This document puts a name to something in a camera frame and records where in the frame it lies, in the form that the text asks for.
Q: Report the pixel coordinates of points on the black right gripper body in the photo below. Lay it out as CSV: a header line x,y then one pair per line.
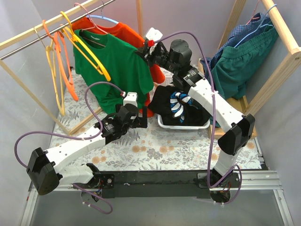
x,y
147,52

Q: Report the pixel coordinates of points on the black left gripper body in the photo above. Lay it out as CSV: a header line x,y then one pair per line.
x,y
137,116

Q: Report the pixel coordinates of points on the green t shirt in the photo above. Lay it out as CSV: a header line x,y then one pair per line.
x,y
127,70

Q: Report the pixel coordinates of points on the black t shirt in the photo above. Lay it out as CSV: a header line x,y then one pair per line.
x,y
177,108

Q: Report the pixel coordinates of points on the dark yellow plastic hanger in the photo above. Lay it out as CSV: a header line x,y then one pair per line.
x,y
84,49

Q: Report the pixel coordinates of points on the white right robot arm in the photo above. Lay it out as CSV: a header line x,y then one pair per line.
x,y
237,127

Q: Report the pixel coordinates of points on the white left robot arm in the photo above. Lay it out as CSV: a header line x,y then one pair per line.
x,y
50,168

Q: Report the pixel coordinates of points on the orange t shirt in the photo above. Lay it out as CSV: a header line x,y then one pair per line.
x,y
127,34

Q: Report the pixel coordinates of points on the white plastic basket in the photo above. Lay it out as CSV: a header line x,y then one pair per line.
x,y
168,80

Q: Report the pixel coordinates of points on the floral table cloth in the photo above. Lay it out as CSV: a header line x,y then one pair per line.
x,y
153,148

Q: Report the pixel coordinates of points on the teal green shorts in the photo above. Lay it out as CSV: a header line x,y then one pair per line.
x,y
237,65

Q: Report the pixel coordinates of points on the blue checkered shorts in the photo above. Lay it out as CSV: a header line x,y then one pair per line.
x,y
240,32

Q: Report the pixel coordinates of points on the wooden clothes rack left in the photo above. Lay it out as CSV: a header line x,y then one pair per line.
x,y
40,27

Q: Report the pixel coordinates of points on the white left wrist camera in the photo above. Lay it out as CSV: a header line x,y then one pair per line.
x,y
129,98

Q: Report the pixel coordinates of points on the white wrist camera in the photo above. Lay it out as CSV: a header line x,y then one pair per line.
x,y
151,36
129,98

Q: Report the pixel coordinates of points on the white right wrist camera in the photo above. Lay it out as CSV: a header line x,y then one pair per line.
x,y
151,36

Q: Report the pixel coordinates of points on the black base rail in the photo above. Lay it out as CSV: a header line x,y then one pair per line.
x,y
168,183

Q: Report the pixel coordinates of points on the light blue wire hanger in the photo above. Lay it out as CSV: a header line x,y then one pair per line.
x,y
259,26

